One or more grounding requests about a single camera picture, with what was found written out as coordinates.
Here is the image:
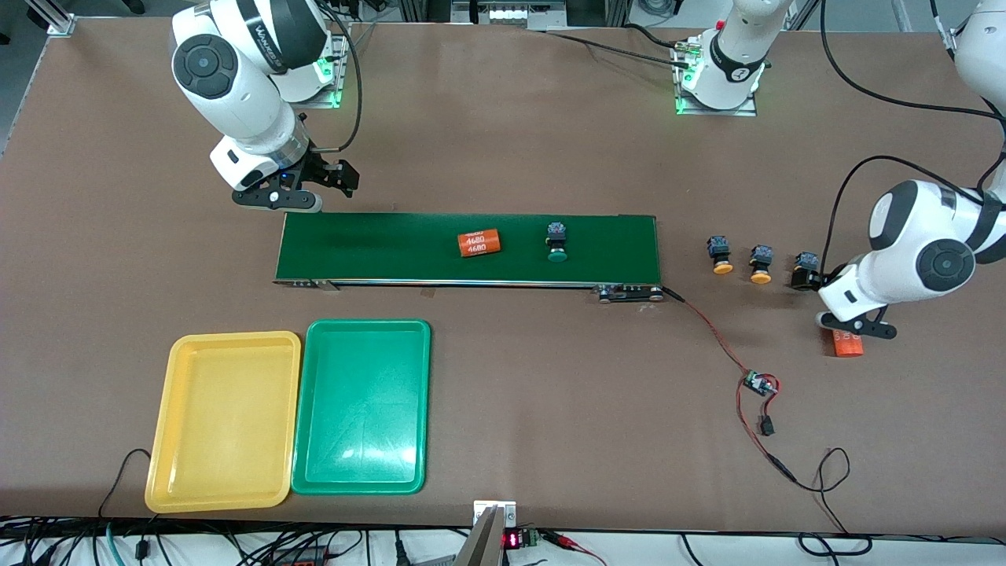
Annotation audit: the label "black arched table cable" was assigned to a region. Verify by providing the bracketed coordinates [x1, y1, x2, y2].
[98, 448, 154, 520]

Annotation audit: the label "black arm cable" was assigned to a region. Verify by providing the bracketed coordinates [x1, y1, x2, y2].
[310, 0, 364, 154]
[820, 0, 1006, 276]

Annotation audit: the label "red and black wire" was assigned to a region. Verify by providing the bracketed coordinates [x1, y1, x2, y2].
[660, 287, 799, 484]

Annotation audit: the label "red clip lead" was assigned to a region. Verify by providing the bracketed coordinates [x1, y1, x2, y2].
[541, 531, 608, 566]

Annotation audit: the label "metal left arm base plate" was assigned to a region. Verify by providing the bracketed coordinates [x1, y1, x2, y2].
[674, 39, 758, 117]

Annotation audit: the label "yellow push button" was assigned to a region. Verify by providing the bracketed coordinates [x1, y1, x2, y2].
[747, 244, 775, 285]
[706, 236, 735, 276]

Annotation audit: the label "green plastic tray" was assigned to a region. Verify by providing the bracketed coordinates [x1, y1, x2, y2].
[291, 318, 432, 495]

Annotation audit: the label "white device with lights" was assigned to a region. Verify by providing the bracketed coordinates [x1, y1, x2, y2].
[452, 0, 567, 24]

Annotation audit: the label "thin black looped cable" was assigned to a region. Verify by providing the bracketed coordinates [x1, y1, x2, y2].
[790, 447, 873, 556]

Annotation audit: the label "long black base cable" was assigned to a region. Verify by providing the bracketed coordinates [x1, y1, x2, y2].
[542, 22, 696, 72]

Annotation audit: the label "grey metal bracket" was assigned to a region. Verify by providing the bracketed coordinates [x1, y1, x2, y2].
[454, 500, 518, 566]

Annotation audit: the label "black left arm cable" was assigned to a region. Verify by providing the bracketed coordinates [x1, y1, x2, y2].
[820, 0, 1006, 276]

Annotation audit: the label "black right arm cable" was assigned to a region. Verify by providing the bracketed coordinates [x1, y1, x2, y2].
[310, 0, 364, 154]

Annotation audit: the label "yellow plastic tray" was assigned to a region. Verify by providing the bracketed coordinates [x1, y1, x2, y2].
[144, 330, 303, 513]

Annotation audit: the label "green conveyor belt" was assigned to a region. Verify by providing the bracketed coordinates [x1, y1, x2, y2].
[273, 210, 665, 304]

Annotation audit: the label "aluminium frame profile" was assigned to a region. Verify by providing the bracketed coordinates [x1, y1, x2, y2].
[28, 0, 77, 36]

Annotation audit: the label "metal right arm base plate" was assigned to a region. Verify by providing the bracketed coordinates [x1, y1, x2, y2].
[295, 31, 348, 109]

